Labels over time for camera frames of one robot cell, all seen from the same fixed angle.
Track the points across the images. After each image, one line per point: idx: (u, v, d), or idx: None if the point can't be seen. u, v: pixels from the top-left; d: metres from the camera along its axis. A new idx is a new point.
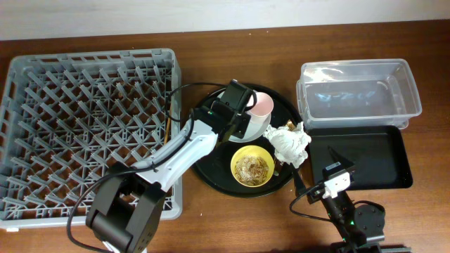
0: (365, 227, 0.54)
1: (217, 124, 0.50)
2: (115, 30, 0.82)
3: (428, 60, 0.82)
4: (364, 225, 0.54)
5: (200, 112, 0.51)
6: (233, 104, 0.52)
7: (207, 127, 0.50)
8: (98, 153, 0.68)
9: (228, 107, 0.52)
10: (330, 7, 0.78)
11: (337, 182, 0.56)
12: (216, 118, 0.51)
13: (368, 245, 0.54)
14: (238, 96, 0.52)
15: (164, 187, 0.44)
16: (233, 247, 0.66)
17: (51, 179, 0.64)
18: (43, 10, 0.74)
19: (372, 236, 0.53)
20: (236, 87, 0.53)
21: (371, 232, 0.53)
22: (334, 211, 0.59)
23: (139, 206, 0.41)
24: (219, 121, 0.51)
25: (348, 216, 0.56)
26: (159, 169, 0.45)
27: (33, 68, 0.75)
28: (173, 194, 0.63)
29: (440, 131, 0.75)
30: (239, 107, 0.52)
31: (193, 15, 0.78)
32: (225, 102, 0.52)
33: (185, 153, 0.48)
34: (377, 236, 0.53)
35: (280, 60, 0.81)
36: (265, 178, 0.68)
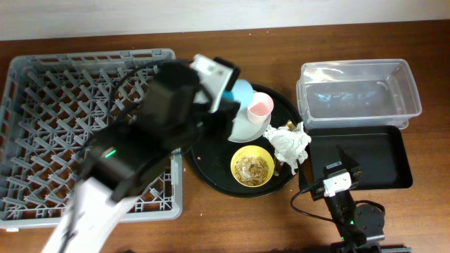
0: (364, 227, 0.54)
1: (137, 154, 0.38)
2: (115, 30, 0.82)
3: (428, 60, 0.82)
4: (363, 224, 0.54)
5: (103, 141, 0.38)
6: (162, 114, 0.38)
7: (122, 161, 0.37)
8: None
9: (154, 121, 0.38)
10: (330, 8, 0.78)
11: (337, 180, 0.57)
12: (133, 146, 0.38)
13: (368, 244, 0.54)
14: (166, 102, 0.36)
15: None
16: (233, 247, 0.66)
17: (51, 178, 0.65)
18: (43, 10, 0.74)
19: (370, 236, 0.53)
20: (162, 91, 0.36)
21: (370, 232, 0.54)
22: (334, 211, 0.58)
23: None
24: (136, 152, 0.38)
25: (348, 216, 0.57)
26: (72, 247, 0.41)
27: (32, 68, 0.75)
28: (173, 194, 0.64)
29: (439, 131, 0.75)
30: (170, 118, 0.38)
31: (193, 16, 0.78)
32: (150, 113, 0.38)
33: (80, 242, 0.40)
34: (377, 235, 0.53)
35: (280, 60, 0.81)
36: (266, 178, 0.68)
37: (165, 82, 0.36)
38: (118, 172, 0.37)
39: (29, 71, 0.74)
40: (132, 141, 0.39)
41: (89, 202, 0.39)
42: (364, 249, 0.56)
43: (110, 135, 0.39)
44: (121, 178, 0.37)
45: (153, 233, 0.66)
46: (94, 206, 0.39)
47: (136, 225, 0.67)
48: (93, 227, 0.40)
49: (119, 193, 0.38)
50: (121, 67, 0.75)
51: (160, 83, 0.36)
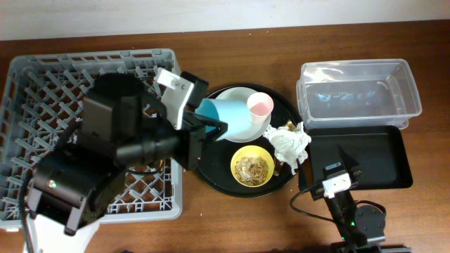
0: (364, 228, 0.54)
1: (86, 173, 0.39)
2: (115, 30, 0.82)
3: (428, 60, 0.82)
4: (363, 225, 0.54)
5: (45, 170, 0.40)
6: (105, 131, 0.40)
7: (72, 182, 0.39)
8: None
9: (98, 138, 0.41)
10: (330, 8, 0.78)
11: (337, 182, 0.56)
12: (81, 169, 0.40)
13: (369, 245, 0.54)
14: (107, 114, 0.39)
15: None
16: (233, 247, 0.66)
17: (8, 180, 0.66)
18: (43, 10, 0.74)
19: (371, 237, 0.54)
20: (99, 105, 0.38)
21: (370, 233, 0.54)
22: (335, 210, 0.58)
23: None
24: (83, 175, 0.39)
25: (348, 216, 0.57)
26: None
27: (32, 68, 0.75)
28: (173, 194, 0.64)
29: (439, 131, 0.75)
30: (114, 133, 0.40)
31: (193, 15, 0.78)
32: (93, 131, 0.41)
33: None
34: (377, 236, 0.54)
35: (280, 60, 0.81)
36: (266, 178, 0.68)
37: (101, 96, 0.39)
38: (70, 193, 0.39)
39: (29, 72, 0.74)
40: (81, 164, 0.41)
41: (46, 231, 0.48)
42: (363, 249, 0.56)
43: (55, 163, 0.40)
44: (74, 200, 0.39)
45: (153, 233, 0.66)
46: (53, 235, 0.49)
47: (136, 225, 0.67)
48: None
49: (74, 224, 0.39)
50: (121, 67, 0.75)
51: (95, 98, 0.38)
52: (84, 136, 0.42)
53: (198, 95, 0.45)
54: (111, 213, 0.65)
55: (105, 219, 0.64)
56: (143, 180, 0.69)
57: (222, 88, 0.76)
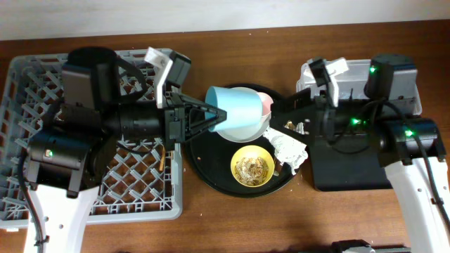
0: (401, 95, 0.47)
1: (79, 142, 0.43)
2: (115, 30, 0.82)
3: (429, 60, 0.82)
4: (401, 92, 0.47)
5: (39, 143, 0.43)
6: (86, 99, 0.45)
7: (67, 149, 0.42)
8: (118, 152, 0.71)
9: (83, 108, 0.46)
10: (329, 8, 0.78)
11: (337, 70, 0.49)
12: (72, 137, 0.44)
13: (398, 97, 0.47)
14: (86, 82, 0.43)
15: (60, 225, 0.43)
16: (233, 247, 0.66)
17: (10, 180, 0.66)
18: (43, 10, 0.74)
19: (403, 69, 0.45)
20: (79, 74, 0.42)
21: (411, 77, 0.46)
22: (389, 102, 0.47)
23: (56, 241, 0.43)
24: (75, 142, 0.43)
25: (378, 86, 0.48)
26: (44, 221, 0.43)
27: (33, 69, 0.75)
28: (173, 194, 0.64)
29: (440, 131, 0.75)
30: (96, 100, 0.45)
31: (193, 16, 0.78)
32: (75, 102, 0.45)
33: (56, 237, 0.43)
34: (408, 76, 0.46)
35: (280, 60, 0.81)
36: (265, 178, 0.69)
37: (79, 67, 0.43)
38: (68, 158, 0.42)
39: (29, 72, 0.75)
40: (71, 134, 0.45)
41: (48, 201, 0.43)
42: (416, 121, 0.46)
43: (48, 135, 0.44)
44: (72, 164, 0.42)
45: (153, 233, 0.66)
46: (55, 204, 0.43)
47: (135, 225, 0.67)
48: (61, 224, 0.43)
49: (75, 185, 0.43)
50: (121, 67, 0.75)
51: (74, 69, 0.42)
52: (69, 109, 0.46)
53: (180, 73, 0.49)
54: (111, 213, 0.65)
55: (105, 219, 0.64)
56: (143, 180, 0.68)
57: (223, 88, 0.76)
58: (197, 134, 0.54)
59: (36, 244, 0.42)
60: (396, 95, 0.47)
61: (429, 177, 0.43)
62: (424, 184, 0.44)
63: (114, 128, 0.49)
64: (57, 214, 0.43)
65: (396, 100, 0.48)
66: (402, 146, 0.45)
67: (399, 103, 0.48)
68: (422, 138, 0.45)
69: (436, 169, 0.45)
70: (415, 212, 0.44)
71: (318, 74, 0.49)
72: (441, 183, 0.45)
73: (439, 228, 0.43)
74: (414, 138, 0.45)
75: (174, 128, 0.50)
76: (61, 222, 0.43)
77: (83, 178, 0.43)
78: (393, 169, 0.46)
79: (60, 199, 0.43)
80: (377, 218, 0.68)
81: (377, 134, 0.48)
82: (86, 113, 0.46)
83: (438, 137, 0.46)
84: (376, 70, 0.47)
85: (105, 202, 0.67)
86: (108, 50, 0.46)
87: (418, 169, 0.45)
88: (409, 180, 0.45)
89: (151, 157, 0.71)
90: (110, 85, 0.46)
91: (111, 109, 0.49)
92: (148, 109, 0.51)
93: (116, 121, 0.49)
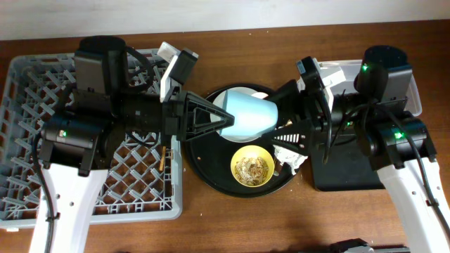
0: (394, 96, 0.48)
1: (91, 126, 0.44)
2: (114, 30, 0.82)
3: (429, 60, 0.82)
4: (394, 93, 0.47)
5: (53, 126, 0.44)
6: (96, 85, 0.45)
7: (81, 132, 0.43)
8: (120, 152, 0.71)
9: (94, 93, 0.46)
10: (330, 8, 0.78)
11: (333, 81, 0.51)
12: (84, 121, 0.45)
13: (391, 97, 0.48)
14: (98, 68, 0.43)
15: (70, 202, 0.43)
16: (233, 247, 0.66)
17: (9, 180, 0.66)
18: (43, 10, 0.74)
19: (398, 72, 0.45)
20: (90, 59, 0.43)
21: (406, 77, 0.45)
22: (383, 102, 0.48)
23: (66, 219, 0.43)
24: (87, 126, 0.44)
25: (371, 87, 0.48)
26: (55, 198, 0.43)
27: (33, 68, 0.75)
28: (173, 194, 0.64)
29: (439, 131, 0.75)
30: (107, 86, 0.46)
31: (193, 16, 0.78)
32: (86, 87, 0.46)
33: (67, 213, 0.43)
34: (403, 76, 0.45)
35: (280, 60, 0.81)
36: (265, 178, 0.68)
37: (90, 52, 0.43)
38: (81, 140, 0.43)
39: (29, 72, 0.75)
40: (82, 119, 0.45)
41: (59, 179, 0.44)
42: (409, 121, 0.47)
43: (61, 119, 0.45)
44: (85, 146, 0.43)
45: (153, 233, 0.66)
46: (68, 180, 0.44)
47: (135, 225, 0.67)
48: (72, 202, 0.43)
49: (88, 166, 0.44)
50: None
51: (86, 55, 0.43)
52: (79, 94, 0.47)
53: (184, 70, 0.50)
54: (111, 212, 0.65)
55: (105, 219, 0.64)
56: (143, 180, 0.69)
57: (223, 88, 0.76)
58: (200, 134, 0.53)
59: (48, 219, 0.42)
60: (389, 96, 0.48)
61: (424, 179, 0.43)
62: (418, 186, 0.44)
63: (123, 114, 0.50)
64: (69, 191, 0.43)
65: (389, 101, 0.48)
66: (392, 149, 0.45)
67: (390, 104, 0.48)
68: (413, 139, 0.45)
69: (429, 170, 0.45)
70: (412, 215, 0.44)
71: (313, 84, 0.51)
72: (434, 183, 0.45)
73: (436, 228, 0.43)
74: (405, 139, 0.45)
75: (171, 124, 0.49)
76: (72, 199, 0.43)
77: (94, 158, 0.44)
78: (386, 173, 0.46)
79: (72, 178, 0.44)
80: (377, 218, 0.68)
81: (368, 138, 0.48)
82: (97, 99, 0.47)
83: (427, 137, 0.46)
84: (369, 69, 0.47)
85: (105, 202, 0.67)
86: (116, 37, 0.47)
87: (409, 171, 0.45)
88: (403, 185, 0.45)
89: (150, 157, 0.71)
90: (117, 72, 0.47)
91: (117, 96, 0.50)
92: (152, 100, 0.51)
93: (122, 109, 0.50)
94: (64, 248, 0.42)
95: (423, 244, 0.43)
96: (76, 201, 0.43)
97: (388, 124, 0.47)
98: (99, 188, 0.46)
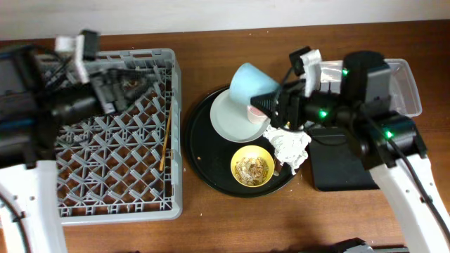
0: (377, 95, 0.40)
1: (20, 122, 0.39)
2: (115, 30, 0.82)
3: (429, 60, 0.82)
4: (376, 92, 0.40)
5: None
6: (11, 85, 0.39)
7: (11, 133, 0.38)
8: (98, 153, 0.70)
9: (11, 96, 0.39)
10: (330, 7, 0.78)
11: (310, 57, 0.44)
12: (14, 119, 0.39)
13: (373, 96, 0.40)
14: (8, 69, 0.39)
15: (29, 197, 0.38)
16: (233, 247, 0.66)
17: None
18: (44, 11, 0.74)
19: (377, 71, 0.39)
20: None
21: (387, 77, 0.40)
22: (367, 101, 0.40)
23: (34, 215, 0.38)
24: (17, 123, 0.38)
25: (351, 90, 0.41)
26: (14, 199, 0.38)
27: None
28: (173, 195, 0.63)
29: (440, 131, 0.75)
30: (24, 83, 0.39)
31: (193, 15, 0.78)
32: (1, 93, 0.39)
33: (32, 210, 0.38)
34: (384, 75, 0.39)
35: (280, 59, 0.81)
36: (265, 178, 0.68)
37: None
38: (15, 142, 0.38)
39: None
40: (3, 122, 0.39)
41: (11, 179, 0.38)
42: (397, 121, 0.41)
43: None
44: (17, 145, 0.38)
45: (153, 233, 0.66)
46: (18, 178, 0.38)
47: (135, 225, 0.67)
48: (31, 197, 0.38)
49: (31, 159, 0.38)
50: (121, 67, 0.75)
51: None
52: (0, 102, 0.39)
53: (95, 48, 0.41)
54: (111, 212, 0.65)
55: (106, 218, 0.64)
56: (143, 180, 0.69)
57: (223, 88, 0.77)
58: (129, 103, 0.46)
59: (15, 221, 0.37)
60: (373, 95, 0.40)
61: (415, 177, 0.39)
62: (410, 184, 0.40)
63: (57, 115, 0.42)
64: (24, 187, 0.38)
65: (373, 101, 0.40)
66: (384, 149, 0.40)
67: (375, 104, 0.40)
68: (399, 139, 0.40)
69: (418, 166, 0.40)
70: (406, 214, 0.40)
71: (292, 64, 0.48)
72: (427, 179, 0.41)
73: (434, 227, 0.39)
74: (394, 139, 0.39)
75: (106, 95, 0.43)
76: (28, 197, 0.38)
77: (37, 150, 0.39)
78: (378, 171, 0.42)
79: (20, 174, 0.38)
80: (377, 218, 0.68)
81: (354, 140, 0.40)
82: (15, 101, 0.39)
83: (418, 134, 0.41)
84: (349, 73, 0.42)
85: (105, 202, 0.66)
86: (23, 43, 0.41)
87: (401, 170, 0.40)
88: (394, 183, 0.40)
89: (150, 157, 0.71)
90: (42, 74, 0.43)
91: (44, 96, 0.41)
92: (81, 89, 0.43)
93: (53, 107, 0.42)
94: (41, 244, 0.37)
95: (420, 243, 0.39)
96: (37, 195, 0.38)
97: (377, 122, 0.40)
98: (53, 179, 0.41)
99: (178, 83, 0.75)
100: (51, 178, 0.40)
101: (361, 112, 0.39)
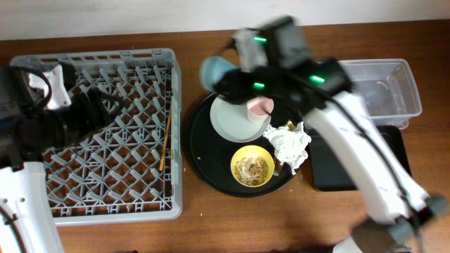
0: (292, 46, 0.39)
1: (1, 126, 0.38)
2: (116, 30, 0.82)
3: (429, 60, 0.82)
4: (290, 43, 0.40)
5: None
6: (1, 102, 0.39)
7: None
8: (98, 153, 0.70)
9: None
10: (330, 7, 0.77)
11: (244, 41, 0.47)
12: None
13: (288, 48, 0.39)
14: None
15: (18, 199, 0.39)
16: (233, 247, 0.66)
17: None
18: (43, 12, 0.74)
19: (285, 26, 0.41)
20: None
21: (294, 31, 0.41)
22: (282, 52, 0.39)
23: (26, 216, 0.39)
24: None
25: (270, 49, 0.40)
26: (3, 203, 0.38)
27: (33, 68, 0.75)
28: (173, 195, 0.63)
29: (440, 131, 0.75)
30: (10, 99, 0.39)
31: (193, 15, 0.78)
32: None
33: (24, 211, 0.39)
34: (292, 31, 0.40)
35: None
36: (265, 178, 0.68)
37: None
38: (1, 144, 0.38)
39: None
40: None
41: None
42: (316, 67, 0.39)
43: None
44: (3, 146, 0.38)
45: (153, 233, 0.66)
46: (5, 181, 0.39)
47: (135, 225, 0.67)
48: (21, 199, 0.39)
49: (16, 157, 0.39)
50: (121, 67, 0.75)
51: None
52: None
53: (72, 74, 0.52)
54: (111, 212, 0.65)
55: (106, 219, 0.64)
56: (143, 180, 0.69)
57: None
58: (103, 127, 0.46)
59: (7, 223, 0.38)
60: (289, 46, 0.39)
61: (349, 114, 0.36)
62: (347, 122, 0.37)
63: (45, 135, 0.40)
64: (13, 190, 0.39)
65: (290, 51, 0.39)
66: (313, 93, 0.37)
67: (295, 56, 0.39)
68: (325, 82, 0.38)
69: (350, 102, 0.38)
70: (351, 157, 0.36)
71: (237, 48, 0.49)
72: (359, 114, 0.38)
73: (375, 163, 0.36)
74: (321, 82, 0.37)
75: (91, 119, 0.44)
76: (17, 199, 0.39)
77: (20, 149, 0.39)
78: (319, 121, 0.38)
79: (8, 178, 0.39)
80: None
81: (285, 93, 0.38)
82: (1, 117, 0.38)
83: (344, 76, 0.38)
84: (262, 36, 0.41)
85: (105, 202, 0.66)
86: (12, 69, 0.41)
87: (337, 111, 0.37)
88: (332, 124, 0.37)
89: (150, 157, 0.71)
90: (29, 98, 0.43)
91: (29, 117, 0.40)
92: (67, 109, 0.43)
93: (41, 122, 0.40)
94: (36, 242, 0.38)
95: (367, 183, 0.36)
96: (26, 196, 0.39)
97: (300, 70, 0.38)
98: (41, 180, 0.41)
99: (178, 82, 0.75)
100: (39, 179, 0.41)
101: (280, 65, 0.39)
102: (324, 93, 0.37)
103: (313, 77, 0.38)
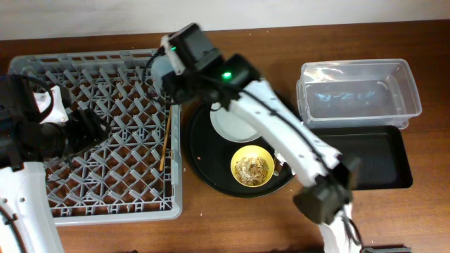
0: (202, 51, 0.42)
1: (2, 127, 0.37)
2: (116, 30, 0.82)
3: (429, 60, 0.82)
4: (200, 48, 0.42)
5: None
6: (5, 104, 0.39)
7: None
8: (99, 153, 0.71)
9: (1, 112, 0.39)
10: (330, 7, 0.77)
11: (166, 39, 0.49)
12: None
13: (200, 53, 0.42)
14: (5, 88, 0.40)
15: (18, 199, 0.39)
16: (233, 247, 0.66)
17: None
18: (43, 11, 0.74)
19: (192, 33, 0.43)
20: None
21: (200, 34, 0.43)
22: (194, 57, 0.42)
23: (26, 217, 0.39)
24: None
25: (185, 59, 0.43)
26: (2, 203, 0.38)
27: (33, 68, 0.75)
28: (173, 195, 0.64)
29: (440, 131, 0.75)
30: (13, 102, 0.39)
31: (193, 15, 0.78)
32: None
33: (24, 211, 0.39)
34: (200, 36, 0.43)
35: (280, 59, 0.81)
36: (265, 178, 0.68)
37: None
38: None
39: (29, 72, 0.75)
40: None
41: None
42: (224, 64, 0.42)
43: None
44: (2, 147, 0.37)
45: (153, 233, 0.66)
46: (4, 181, 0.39)
47: (135, 225, 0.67)
48: (21, 199, 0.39)
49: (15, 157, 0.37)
50: (121, 67, 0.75)
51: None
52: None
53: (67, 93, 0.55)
54: (111, 212, 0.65)
55: (106, 218, 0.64)
56: (143, 180, 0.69)
57: None
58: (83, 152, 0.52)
59: (7, 223, 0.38)
60: (198, 52, 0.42)
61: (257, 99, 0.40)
62: (258, 106, 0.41)
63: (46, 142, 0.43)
64: (13, 190, 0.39)
65: (202, 55, 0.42)
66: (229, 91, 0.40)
67: (207, 58, 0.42)
68: (236, 76, 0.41)
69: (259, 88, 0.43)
70: (271, 136, 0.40)
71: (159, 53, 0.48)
72: (268, 97, 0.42)
73: (290, 137, 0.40)
74: (232, 77, 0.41)
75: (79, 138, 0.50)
76: (17, 199, 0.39)
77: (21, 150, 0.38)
78: (238, 111, 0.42)
79: (8, 177, 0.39)
80: (377, 218, 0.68)
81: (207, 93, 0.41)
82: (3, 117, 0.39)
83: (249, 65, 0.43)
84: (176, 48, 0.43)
85: (105, 202, 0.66)
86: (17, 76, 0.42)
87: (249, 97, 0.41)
88: (245, 112, 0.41)
89: (150, 157, 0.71)
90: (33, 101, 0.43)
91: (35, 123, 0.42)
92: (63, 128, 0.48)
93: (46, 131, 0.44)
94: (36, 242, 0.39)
95: (289, 156, 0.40)
96: (26, 197, 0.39)
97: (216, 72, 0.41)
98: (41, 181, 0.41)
99: None
100: (37, 181, 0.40)
101: (195, 68, 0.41)
102: (235, 87, 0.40)
103: (226, 75, 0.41)
